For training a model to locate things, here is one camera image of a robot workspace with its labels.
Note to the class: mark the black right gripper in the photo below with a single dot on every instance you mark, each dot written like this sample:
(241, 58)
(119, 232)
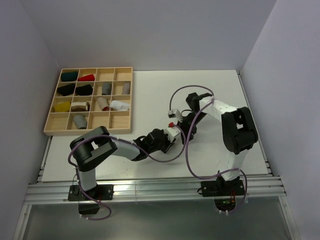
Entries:
(186, 129)

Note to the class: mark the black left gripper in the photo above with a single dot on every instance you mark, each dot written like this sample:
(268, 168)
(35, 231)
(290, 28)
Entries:
(168, 144)

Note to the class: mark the grey sock with black stripes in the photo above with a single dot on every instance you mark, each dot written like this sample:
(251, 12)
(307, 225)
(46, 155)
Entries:
(80, 122)

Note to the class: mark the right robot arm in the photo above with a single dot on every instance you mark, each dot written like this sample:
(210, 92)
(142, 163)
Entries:
(239, 134)

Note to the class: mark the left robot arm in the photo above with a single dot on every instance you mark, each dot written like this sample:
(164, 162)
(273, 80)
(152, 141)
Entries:
(92, 148)

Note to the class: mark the light grey rolled sock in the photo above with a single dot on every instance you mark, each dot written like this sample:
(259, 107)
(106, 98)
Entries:
(126, 88)

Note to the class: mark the beige rolled sock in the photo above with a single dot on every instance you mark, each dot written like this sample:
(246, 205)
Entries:
(103, 103)

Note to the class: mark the white brown rolled sock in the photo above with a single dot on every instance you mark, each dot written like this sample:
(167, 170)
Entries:
(80, 106)

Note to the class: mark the wooden compartment tray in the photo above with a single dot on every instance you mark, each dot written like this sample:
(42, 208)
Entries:
(117, 122)

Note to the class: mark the black rolled sock right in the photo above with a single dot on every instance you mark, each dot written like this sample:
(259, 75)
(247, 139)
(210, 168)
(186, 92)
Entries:
(85, 90)

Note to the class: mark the black rolled sock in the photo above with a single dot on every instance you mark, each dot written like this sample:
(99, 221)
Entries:
(66, 90)
(85, 90)

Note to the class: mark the red rolled sock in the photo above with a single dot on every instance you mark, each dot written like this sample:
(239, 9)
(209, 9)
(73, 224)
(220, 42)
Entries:
(87, 78)

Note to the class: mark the yellow rolled sock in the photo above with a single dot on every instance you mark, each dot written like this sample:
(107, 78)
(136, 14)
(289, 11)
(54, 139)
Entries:
(62, 107)

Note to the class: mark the black rolled sock left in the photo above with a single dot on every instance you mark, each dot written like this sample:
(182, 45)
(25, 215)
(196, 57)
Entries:
(66, 90)

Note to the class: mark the dark green rolled sock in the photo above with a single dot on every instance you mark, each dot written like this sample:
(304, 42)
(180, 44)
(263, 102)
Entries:
(70, 76)

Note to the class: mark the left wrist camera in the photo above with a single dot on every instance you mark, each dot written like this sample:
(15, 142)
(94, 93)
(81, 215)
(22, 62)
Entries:
(172, 131)

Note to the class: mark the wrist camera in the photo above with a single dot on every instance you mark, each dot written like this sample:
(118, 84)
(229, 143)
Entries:
(175, 113)
(172, 131)

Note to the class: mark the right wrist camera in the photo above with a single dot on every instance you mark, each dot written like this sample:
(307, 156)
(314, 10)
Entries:
(175, 113)

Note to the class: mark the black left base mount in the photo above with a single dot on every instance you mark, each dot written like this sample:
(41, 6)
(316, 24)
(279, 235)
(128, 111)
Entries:
(100, 192)

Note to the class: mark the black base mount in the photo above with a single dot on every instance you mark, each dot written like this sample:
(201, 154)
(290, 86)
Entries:
(222, 188)
(100, 192)

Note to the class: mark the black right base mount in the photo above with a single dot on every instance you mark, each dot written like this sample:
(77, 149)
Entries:
(222, 188)

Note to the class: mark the aluminium frame rail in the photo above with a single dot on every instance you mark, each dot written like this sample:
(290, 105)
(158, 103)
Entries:
(171, 189)

